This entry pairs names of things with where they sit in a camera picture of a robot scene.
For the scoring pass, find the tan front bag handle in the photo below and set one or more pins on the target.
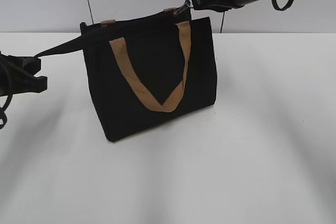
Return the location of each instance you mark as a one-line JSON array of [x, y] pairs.
[[152, 67]]

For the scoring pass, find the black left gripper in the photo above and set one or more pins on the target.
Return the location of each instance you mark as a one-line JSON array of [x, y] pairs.
[[15, 81]]

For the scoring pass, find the silver zipper pull with ring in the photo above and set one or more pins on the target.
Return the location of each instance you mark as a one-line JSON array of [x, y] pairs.
[[187, 5]]

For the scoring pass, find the black tote bag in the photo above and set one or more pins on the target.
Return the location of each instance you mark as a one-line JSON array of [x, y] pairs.
[[200, 89]]

